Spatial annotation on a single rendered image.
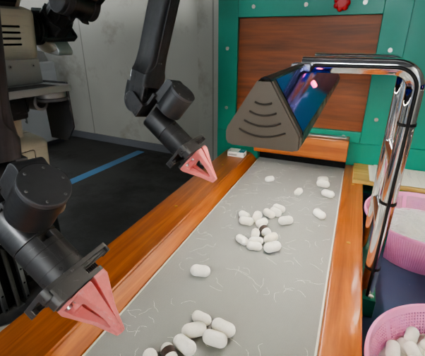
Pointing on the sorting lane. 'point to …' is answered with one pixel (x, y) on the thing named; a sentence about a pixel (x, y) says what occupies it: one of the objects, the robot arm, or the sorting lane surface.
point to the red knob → (342, 5)
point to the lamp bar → (282, 109)
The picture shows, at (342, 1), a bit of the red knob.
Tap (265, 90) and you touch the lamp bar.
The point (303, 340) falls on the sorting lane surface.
